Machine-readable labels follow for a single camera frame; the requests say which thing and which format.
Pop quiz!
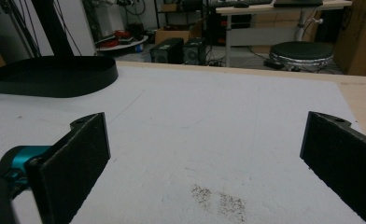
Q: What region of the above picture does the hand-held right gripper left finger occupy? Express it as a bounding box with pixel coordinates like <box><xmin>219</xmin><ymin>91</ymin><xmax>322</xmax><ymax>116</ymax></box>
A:
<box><xmin>26</xmin><ymin>112</ymin><xmax>111</xmax><ymax>224</ymax></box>

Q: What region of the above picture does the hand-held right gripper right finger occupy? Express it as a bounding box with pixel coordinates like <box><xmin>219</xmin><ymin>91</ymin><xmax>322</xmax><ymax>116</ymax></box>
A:
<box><xmin>300</xmin><ymin>111</ymin><xmax>366</xmax><ymax>224</ymax></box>

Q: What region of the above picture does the black oval tray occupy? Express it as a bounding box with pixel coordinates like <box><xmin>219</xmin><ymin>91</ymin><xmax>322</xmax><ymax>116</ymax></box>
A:
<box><xmin>0</xmin><ymin>55</ymin><xmax>120</xmax><ymax>99</ymax></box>

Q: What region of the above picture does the round black stool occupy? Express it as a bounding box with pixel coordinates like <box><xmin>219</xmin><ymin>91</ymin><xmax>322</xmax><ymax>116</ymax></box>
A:
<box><xmin>269</xmin><ymin>41</ymin><xmax>334</xmax><ymax>68</ymax></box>

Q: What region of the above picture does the patch of brown crumbs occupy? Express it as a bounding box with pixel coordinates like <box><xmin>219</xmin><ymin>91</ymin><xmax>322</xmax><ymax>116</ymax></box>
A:
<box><xmin>190</xmin><ymin>184</ymin><xmax>246</xmax><ymax>223</ymax></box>

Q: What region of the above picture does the large cardboard box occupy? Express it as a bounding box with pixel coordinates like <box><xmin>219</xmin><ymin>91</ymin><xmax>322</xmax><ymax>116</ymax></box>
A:
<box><xmin>333</xmin><ymin>0</ymin><xmax>366</xmax><ymax>77</ymax></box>

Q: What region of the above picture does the white round platform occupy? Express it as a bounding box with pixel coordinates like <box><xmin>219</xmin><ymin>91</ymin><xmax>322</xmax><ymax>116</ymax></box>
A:
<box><xmin>95</xmin><ymin>35</ymin><xmax>149</xmax><ymax>52</ymax></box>

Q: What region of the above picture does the white table mat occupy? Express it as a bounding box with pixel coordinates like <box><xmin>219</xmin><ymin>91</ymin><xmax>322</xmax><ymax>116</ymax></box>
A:
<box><xmin>0</xmin><ymin>64</ymin><xmax>366</xmax><ymax>224</ymax></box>

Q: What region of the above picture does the black stand column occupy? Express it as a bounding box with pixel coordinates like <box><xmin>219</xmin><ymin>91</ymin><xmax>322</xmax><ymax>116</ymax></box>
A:
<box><xmin>31</xmin><ymin>0</ymin><xmax>75</xmax><ymax>59</ymax></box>

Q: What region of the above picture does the red object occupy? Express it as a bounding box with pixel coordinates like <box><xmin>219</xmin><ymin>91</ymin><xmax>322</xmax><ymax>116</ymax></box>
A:
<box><xmin>114</xmin><ymin>29</ymin><xmax>133</xmax><ymax>39</ymax></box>

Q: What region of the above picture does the black computer case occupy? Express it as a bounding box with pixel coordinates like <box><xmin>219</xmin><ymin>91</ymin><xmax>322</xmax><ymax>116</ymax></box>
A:
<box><xmin>182</xmin><ymin>37</ymin><xmax>208</xmax><ymax>66</ymax></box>
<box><xmin>149</xmin><ymin>37</ymin><xmax>185</xmax><ymax>64</ymax></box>

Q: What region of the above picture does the small open cardboard box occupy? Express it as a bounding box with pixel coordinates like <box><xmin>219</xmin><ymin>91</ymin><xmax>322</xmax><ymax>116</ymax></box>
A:
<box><xmin>154</xmin><ymin>26</ymin><xmax>194</xmax><ymax>45</ymax></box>

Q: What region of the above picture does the light wooden desk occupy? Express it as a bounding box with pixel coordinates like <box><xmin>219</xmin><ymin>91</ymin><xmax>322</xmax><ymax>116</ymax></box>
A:
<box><xmin>216</xmin><ymin>0</ymin><xmax>353</xmax><ymax>68</ymax></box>

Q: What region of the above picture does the black keyboard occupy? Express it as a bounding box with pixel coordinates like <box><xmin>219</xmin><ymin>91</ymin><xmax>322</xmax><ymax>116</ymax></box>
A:
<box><xmin>208</xmin><ymin>0</ymin><xmax>274</xmax><ymax>7</ymax></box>

